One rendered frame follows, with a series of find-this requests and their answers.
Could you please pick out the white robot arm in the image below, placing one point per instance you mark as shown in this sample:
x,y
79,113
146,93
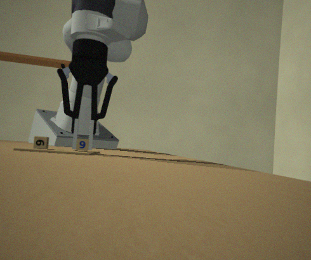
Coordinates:
x,y
89,22

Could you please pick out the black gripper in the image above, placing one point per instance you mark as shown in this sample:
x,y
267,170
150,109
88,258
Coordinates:
x,y
89,67

